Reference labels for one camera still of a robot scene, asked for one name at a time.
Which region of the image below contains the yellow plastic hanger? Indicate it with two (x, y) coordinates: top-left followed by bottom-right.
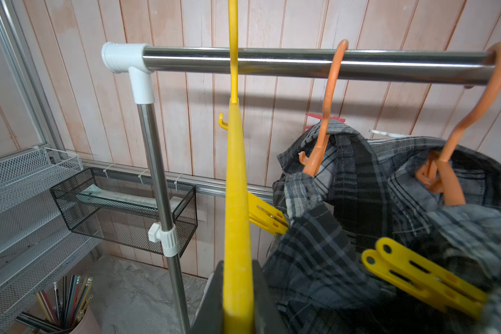
(219, 1), (255, 333)

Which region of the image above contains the pink pencil cup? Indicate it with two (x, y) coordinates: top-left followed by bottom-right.
(15, 275), (102, 333)

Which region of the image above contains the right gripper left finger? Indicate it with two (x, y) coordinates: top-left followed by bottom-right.
(190, 261), (224, 334)

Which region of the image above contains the yellow clothespin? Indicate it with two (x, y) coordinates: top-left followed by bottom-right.
(361, 237), (487, 320)
(248, 192), (288, 235)

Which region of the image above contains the orange hanger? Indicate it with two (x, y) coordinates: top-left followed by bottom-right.
(416, 42), (501, 206)
(299, 39), (349, 177)

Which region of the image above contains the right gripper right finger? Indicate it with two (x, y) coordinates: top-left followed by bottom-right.
(252, 260), (288, 334)

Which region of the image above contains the grey plaid shirt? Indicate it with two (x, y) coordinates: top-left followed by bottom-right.
(264, 121), (445, 333)
(369, 136), (501, 333)

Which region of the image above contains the white wire mesh shelf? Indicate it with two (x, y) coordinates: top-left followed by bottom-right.
(0, 148), (99, 333)

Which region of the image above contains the black mesh wall basket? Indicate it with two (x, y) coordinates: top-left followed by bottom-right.
(49, 166), (199, 257)

